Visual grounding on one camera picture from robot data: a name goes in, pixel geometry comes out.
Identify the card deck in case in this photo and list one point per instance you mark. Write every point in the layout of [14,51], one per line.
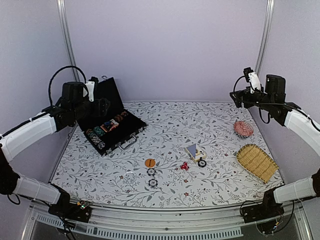
[109,125]

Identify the orange dealer button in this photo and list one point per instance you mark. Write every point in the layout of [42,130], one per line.
[150,163]

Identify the green chip stack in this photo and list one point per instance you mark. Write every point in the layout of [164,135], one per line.
[95,133]

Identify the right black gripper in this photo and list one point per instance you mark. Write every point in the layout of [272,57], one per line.
[240,93]

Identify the blue playing card box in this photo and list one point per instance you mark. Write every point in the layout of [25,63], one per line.
[195,152]

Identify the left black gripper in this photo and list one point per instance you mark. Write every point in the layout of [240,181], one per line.
[101,108]

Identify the black poker case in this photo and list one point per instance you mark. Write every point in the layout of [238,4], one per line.
[106,133]

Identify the orange chip stack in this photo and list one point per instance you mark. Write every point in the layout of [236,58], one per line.
[121,116]

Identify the woven bamboo tray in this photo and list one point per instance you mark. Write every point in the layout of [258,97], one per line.
[257,162]

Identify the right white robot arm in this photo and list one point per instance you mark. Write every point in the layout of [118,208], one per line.
[271,98]

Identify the left aluminium frame post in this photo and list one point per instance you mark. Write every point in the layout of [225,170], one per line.
[62,13]

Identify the aluminium frame post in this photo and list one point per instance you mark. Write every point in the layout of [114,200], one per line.
[62,13]
[268,17]

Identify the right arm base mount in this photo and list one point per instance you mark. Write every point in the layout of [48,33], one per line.
[252,211]

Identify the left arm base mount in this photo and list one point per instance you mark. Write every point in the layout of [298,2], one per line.
[71,211]

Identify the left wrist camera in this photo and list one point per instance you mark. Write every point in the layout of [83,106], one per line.
[90,88]

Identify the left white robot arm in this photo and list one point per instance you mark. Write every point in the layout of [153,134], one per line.
[77,102]

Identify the red patterned bowl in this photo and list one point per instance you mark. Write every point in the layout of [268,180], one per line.
[243,129]

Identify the right aluminium frame post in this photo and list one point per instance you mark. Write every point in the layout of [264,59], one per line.
[268,17]

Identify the red dice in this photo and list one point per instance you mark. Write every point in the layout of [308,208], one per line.
[184,166]

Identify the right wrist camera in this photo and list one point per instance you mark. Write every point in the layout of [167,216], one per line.
[253,80]

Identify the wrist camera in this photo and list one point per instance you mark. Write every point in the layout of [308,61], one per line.
[253,80]
[90,88]

